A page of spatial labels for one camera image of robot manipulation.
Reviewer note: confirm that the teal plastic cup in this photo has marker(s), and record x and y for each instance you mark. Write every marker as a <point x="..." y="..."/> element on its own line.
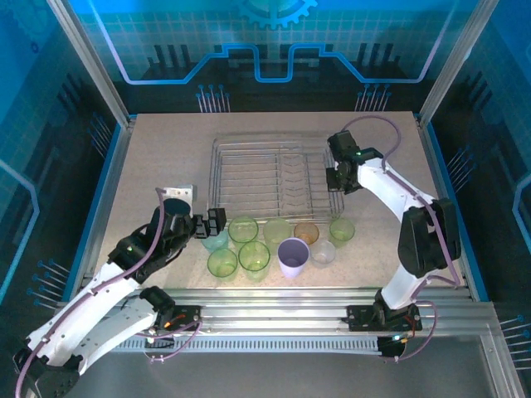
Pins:
<point x="215" y="244"/>

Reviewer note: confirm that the pale green plastic cup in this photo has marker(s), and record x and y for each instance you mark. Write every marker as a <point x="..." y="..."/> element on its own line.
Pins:
<point x="276" y="231"/>

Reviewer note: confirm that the purple plastic cup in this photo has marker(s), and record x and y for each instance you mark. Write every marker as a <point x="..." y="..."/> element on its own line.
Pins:
<point x="293" y="257"/>

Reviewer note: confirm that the amber plastic cup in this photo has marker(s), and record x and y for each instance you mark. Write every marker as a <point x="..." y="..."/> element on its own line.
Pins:
<point x="306" y="233"/>

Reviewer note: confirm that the clear plastic cup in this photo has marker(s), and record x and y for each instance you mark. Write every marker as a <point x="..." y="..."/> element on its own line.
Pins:
<point x="323" y="253"/>

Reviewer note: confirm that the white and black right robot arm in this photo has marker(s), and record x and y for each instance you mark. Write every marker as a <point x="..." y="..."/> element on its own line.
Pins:
<point x="427" y="244"/>

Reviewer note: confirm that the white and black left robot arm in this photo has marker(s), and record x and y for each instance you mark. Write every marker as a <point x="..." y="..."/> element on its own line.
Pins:
<point x="83" y="315"/>

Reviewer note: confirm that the blue table edge strip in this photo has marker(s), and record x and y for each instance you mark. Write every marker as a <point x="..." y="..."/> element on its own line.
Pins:
<point x="95" y="207"/>
<point x="443" y="166"/>

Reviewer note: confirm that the small black circuit board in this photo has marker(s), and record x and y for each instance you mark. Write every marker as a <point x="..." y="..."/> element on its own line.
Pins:
<point x="392" y="346"/>
<point x="159" y="339"/>

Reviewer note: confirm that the aluminium side rail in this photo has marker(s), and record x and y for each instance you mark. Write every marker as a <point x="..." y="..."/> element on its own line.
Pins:
<point x="110" y="207"/>
<point x="432" y="166"/>

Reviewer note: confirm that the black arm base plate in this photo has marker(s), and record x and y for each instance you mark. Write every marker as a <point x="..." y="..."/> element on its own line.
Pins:
<point x="188" y="317"/>
<point x="361" y="319"/>

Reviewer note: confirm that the aluminium frame rail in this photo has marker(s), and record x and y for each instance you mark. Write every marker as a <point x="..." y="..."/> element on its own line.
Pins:
<point x="269" y="309"/>

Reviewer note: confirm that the aluminium frame post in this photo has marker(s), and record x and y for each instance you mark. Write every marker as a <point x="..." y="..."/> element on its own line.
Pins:
<point x="93" y="62"/>
<point x="456" y="62"/>

